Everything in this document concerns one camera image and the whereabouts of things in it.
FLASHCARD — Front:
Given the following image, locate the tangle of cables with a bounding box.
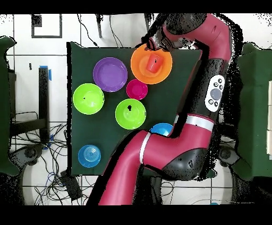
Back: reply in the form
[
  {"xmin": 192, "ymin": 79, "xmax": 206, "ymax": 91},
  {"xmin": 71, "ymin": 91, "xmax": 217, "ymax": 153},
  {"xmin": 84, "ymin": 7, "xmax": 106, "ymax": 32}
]
[{"xmin": 12, "ymin": 111, "xmax": 72, "ymax": 205}]

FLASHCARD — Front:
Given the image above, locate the dark green table cloth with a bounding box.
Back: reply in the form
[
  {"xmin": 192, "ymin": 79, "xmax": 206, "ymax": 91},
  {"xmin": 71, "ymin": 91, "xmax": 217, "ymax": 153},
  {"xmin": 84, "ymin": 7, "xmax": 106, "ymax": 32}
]
[{"xmin": 66, "ymin": 41, "xmax": 217, "ymax": 178}]

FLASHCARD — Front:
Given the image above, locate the large yellow-orange bowl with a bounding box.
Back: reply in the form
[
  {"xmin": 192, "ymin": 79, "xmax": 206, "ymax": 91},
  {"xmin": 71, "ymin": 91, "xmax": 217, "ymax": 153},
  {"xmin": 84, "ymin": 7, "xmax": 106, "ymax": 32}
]
[{"xmin": 130, "ymin": 43, "xmax": 173, "ymax": 85}]

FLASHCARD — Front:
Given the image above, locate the orange cup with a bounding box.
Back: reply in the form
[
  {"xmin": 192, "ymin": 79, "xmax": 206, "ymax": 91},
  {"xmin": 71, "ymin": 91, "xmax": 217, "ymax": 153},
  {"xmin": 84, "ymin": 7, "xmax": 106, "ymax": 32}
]
[{"xmin": 146, "ymin": 53, "xmax": 164, "ymax": 74}]

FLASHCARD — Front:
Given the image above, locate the black square frame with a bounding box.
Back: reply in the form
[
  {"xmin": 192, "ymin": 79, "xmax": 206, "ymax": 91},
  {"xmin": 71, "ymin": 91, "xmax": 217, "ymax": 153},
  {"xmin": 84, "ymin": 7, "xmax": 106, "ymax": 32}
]
[{"xmin": 31, "ymin": 13, "xmax": 63, "ymax": 39}]

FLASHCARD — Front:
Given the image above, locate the green bowl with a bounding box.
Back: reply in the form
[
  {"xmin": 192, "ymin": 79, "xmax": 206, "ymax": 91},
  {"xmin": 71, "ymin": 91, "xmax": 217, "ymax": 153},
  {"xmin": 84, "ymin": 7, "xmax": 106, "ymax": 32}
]
[
  {"xmin": 115, "ymin": 98, "xmax": 147, "ymax": 131},
  {"xmin": 72, "ymin": 83, "xmax": 105, "ymax": 116}
]

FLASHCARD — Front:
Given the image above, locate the small pink-red bowl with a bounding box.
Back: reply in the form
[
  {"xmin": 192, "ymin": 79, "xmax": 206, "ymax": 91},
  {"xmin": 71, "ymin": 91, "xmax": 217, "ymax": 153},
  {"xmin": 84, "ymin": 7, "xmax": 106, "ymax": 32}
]
[{"xmin": 126, "ymin": 79, "xmax": 149, "ymax": 101}]

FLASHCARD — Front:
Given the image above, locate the black power strip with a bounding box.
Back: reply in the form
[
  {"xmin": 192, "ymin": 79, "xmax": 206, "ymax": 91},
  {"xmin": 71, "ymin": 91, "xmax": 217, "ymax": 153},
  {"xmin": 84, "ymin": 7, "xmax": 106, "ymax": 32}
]
[{"xmin": 60, "ymin": 170, "xmax": 83, "ymax": 201}]

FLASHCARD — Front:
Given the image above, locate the black stand leg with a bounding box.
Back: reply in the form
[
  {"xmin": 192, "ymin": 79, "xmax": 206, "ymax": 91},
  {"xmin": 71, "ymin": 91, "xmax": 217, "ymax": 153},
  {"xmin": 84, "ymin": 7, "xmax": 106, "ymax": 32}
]
[
  {"xmin": 143, "ymin": 13, "xmax": 151, "ymax": 30},
  {"xmin": 95, "ymin": 13, "xmax": 103, "ymax": 39}
]

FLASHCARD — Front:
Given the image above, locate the purple bowl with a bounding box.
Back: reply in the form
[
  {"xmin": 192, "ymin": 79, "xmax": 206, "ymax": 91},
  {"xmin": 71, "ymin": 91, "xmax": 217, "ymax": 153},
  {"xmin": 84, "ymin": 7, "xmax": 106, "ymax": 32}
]
[{"xmin": 92, "ymin": 57, "xmax": 129, "ymax": 93}]

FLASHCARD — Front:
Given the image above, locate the green cloth side table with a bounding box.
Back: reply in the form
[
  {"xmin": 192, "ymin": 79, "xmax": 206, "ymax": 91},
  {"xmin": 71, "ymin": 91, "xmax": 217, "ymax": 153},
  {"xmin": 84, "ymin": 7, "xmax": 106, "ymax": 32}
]
[
  {"xmin": 236, "ymin": 41, "xmax": 272, "ymax": 181},
  {"xmin": 0, "ymin": 36, "xmax": 21, "ymax": 177}
]

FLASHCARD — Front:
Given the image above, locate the black metal frame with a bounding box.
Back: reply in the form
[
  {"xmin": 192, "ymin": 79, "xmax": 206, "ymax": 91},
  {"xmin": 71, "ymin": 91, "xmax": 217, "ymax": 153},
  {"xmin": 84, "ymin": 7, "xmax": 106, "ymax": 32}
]
[{"xmin": 10, "ymin": 66, "xmax": 50, "ymax": 145}]

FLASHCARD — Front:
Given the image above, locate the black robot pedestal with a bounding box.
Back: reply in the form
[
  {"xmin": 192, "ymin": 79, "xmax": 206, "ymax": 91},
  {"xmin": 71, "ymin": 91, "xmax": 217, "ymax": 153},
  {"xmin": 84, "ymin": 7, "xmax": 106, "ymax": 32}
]
[{"xmin": 135, "ymin": 176, "xmax": 165, "ymax": 205}]

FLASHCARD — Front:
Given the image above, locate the small light blue bowl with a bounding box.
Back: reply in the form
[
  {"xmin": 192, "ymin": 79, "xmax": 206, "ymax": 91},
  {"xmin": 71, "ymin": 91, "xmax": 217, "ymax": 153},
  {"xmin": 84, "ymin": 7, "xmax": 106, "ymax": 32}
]
[{"xmin": 78, "ymin": 144, "xmax": 102, "ymax": 169}]

